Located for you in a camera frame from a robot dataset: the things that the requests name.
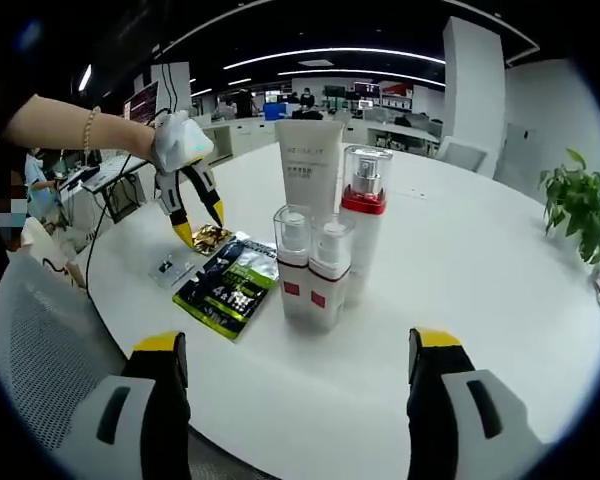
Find dark blue skincare sachet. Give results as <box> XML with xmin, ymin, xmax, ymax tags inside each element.
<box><xmin>192</xmin><ymin>239</ymin><xmax>251</xmax><ymax>289</ymax></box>

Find white skincare tube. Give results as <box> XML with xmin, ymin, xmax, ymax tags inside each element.
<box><xmin>273</xmin><ymin>118</ymin><xmax>345</xmax><ymax>221</ymax></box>

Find small white red-label bottle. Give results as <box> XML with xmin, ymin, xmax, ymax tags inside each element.
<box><xmin>307</xmin><ymin>214</ymin><xmax>357</xmax><ymax>332</ymax></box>
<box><xmin>272</xmin><ymin>203</ymin><xmax>315</xmax><ymax>321</ymax></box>

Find grey wall panel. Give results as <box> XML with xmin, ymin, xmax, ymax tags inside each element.
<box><xmin>504</xmin><ymin>122</ymin><xmax>536</xmax><ymax>174</ymax></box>

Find gold bracelet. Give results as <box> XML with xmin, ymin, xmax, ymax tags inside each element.
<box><xmin>81</xmin><ymin>105</ymin><xmax>102</xmax><ymax>151</ymax></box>

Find grey mesh office chair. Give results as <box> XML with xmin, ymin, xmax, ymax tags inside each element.
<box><xmin>0</xmin><ymin>257</ymin><xmax>131</xmax><ymax>451</ymax></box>

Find potted green plant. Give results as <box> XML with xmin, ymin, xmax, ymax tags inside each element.
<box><xmin>538</xmin><ymin>147</ymin><xmax>600</xmax><ymax>264</ymax></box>

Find long white counter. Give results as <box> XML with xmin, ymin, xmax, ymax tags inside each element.
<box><xmin>199</xmin><ymin>117</ymin><xmax>281</xmax><ymax>161</ymax></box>

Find monitor with red text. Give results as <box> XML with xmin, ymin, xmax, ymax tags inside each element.
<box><xmin>123</xmin><ymin>81</ymin><xmax>160</xmax><ymax>124</ymax></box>

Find gold skincare sachet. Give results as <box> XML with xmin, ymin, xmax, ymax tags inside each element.
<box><xmin>190</xmin><ymin>224</ymin><xmax>236</xmax><ymax>256</ymax></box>

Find white side desk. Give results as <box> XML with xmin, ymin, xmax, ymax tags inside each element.
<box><xmin>59</xmin><ymin>152</ymin><xmax>151</xmax><ymax>226</ymax></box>

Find ceiling light strips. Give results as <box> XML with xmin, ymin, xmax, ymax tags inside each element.
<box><xmin>77</xmin><ymin>44</ymin><xmax>449</xmax><ymax>109</ymax></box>

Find green black skincare sachet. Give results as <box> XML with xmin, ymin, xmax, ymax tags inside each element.
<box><xmin>172</xmin><ymin>234</ymin><xmax>281</xmax><ymax>344</ymax></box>

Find clear plastic packet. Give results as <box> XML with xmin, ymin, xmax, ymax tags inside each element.
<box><xmin>147</xmin><ymin>249</ymin><xmax>201</xmax><ymax>290</ymax></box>

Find white office desk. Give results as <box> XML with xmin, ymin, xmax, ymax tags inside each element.
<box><xmin>367</xmin><ymin>122</ymin><xmax>439</xmax><ymax>151</ymax></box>

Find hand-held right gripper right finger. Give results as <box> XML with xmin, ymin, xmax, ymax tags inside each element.
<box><xmin>406</xmin><ymin>327</ymin><xmax>551</xmax><ymax>480</ymax></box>

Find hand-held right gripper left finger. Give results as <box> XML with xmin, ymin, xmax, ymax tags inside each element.
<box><xmin>54</xmin><ymin>329</ymin><xmax>192</xmax><ymax>480</ymax></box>

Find tall white red-collared bottle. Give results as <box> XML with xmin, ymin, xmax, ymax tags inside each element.
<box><xmin>340</xmin><ymin>144</ymin><xmax>395</xmax><ymax>307</ymax></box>

